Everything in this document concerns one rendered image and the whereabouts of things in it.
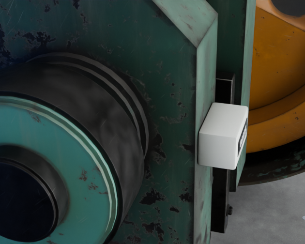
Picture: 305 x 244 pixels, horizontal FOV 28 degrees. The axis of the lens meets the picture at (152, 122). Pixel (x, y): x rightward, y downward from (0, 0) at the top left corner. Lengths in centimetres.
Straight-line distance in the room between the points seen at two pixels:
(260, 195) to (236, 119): 216
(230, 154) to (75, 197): 17
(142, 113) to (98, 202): 12
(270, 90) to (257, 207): 156
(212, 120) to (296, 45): 54
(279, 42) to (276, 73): 6
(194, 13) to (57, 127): 19
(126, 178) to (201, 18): 18
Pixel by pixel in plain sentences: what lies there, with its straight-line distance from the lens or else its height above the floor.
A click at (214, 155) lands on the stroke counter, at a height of 131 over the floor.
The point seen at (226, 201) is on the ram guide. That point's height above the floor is 106.
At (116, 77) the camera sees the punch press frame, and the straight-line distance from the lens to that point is 59.
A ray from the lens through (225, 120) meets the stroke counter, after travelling 63.
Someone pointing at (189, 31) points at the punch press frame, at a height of 144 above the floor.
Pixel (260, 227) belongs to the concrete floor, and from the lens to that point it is 261.
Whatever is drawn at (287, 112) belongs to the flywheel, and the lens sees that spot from 117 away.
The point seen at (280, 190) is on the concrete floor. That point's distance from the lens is 284.
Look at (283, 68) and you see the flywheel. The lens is 117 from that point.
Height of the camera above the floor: 165
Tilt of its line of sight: 30 degrees down
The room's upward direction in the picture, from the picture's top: 1 degrees counter-clockwise
